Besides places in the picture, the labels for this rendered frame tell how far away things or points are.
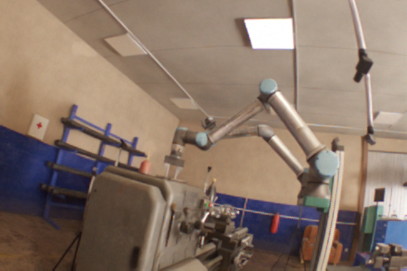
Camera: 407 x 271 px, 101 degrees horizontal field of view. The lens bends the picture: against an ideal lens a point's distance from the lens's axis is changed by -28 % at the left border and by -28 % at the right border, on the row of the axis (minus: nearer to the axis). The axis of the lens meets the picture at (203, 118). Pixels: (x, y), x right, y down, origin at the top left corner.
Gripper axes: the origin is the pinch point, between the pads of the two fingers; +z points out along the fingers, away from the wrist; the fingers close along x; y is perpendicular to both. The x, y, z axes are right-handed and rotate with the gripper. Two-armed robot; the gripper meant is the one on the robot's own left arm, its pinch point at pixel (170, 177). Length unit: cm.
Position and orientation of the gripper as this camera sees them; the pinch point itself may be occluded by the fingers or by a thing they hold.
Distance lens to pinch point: 152.8
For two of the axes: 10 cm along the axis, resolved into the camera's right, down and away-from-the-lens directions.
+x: -9.4, -2.8, -2.1
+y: -2.8, 2.4, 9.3
